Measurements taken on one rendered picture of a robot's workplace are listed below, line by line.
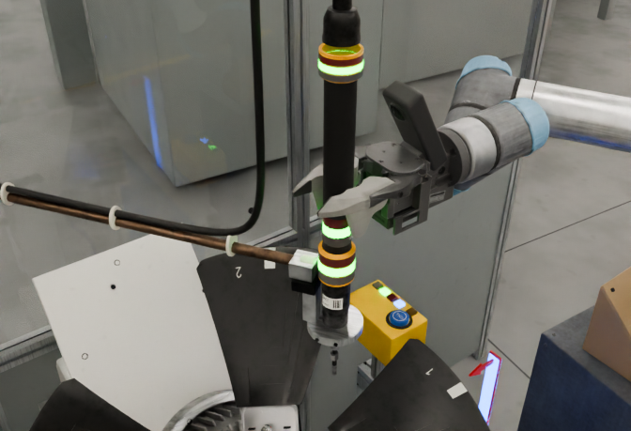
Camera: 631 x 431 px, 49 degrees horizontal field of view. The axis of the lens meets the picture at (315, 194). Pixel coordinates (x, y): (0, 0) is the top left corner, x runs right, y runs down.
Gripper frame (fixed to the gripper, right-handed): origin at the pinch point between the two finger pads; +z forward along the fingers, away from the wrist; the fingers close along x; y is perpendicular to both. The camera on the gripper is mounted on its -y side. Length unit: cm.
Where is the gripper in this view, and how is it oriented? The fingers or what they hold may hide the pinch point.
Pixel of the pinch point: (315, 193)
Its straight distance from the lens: 73.4
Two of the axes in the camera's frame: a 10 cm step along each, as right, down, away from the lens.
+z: -8.1, 3.2, -4.9
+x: -5.8, -4.5, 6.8
